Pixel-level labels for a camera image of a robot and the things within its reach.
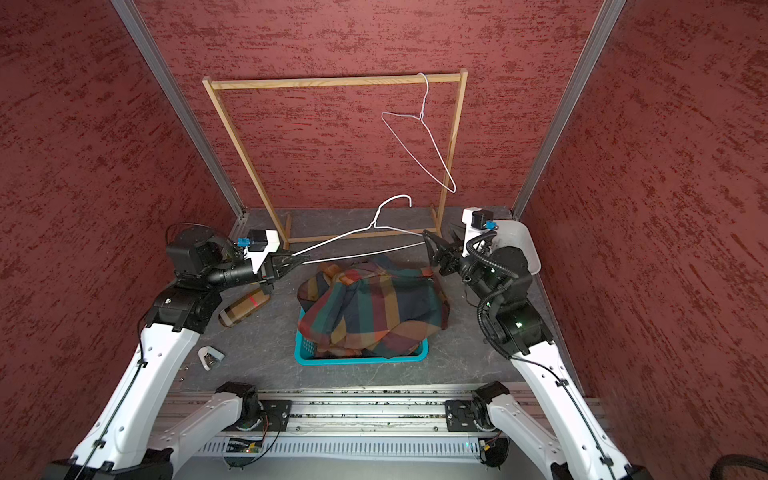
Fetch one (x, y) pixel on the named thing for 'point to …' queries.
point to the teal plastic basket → (305, 354)
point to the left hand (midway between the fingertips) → (304, 260)
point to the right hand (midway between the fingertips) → (433, 236)
